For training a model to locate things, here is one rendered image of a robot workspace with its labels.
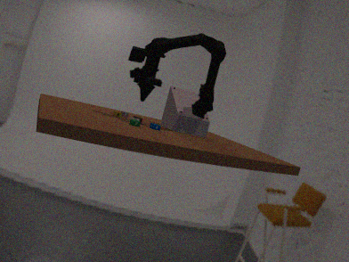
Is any yellow block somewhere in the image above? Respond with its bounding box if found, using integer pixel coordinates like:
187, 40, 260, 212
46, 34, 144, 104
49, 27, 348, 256
113, 111, 122, 117

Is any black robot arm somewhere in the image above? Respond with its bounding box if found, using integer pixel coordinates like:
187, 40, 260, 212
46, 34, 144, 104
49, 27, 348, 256
128, 33, 226, 119

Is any blue block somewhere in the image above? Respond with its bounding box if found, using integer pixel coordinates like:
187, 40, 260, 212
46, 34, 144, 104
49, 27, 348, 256
150, 123, 161, 130

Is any green block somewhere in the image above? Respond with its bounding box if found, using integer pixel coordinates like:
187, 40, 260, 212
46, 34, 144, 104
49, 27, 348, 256
129, 119, 140, 127

